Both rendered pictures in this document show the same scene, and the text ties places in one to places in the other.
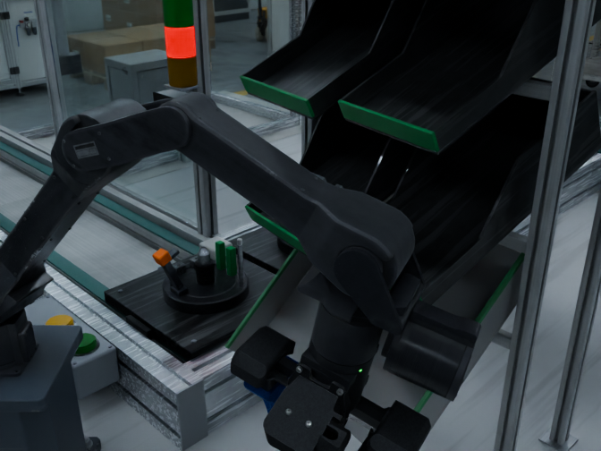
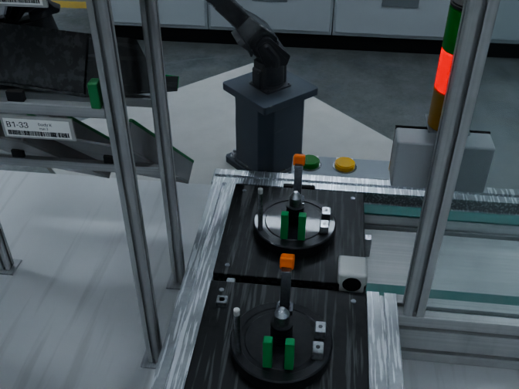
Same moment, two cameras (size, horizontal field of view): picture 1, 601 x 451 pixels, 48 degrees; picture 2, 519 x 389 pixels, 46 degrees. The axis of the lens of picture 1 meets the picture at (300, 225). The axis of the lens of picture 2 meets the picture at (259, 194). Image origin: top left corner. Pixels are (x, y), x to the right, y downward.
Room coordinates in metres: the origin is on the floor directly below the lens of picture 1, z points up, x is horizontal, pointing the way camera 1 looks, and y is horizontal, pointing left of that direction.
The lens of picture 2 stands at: (1.55, -0.39, 1.65)
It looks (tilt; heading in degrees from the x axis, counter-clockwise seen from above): 37 degrees down; 142
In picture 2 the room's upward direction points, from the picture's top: straight up
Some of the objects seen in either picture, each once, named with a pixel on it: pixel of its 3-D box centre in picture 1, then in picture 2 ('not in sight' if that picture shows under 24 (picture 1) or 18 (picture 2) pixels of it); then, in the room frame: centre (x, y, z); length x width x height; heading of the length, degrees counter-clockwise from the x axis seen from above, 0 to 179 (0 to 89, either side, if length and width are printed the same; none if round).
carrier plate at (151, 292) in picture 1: (207, 296); (293, 233); (0.96, 0.15, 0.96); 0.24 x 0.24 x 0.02; 45
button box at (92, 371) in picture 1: (63, 343); (343, 178); (0.87, 0.37, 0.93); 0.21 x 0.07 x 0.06; 45
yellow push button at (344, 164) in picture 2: (60, 326); (344, 166); (0.87, 0.37, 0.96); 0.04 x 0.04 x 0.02
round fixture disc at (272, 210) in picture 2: (206, 285); (294, 224); (0.96, 0.15, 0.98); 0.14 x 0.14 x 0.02
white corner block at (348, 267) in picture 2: (216, 252); (351, 274); (1.10, 0.15, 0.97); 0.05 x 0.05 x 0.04; 45
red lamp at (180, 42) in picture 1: (180, 40); (459, 69); (1.18, 0.20, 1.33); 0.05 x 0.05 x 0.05
